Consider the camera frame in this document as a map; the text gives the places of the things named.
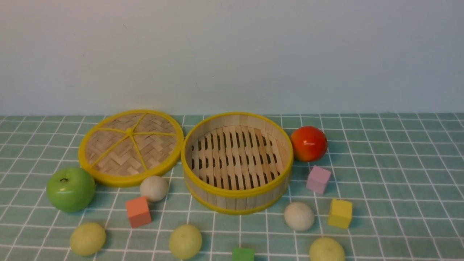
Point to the white bun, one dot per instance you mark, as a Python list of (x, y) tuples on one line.
[(154, 188), (299, 216)]

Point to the yellow bamboo steamer lid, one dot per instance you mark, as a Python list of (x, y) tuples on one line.
[(124, 149)]

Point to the pale yellow bun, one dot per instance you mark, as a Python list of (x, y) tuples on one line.
[(326, 249), (87, 239), (185, 242)]

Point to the red orange toy tomato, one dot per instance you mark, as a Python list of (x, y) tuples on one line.
[(309, 144)]

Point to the yellow bamboo steamer tray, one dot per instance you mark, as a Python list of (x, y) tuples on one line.
[(237, 163)]

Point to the orange cube block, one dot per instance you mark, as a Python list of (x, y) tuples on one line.
[(138, 212)]

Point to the pink cube block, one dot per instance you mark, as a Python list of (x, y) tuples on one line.
[(318, 179)]

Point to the green checked tablecloth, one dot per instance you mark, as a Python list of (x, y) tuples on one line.
[(402, 172)]

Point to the green cube block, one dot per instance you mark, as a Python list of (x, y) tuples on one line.
[(243, 254)]

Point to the green toy apple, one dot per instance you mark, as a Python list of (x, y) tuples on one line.
[(71, 189)]

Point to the yellow cube block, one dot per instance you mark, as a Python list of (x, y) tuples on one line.
[(340, 214)]

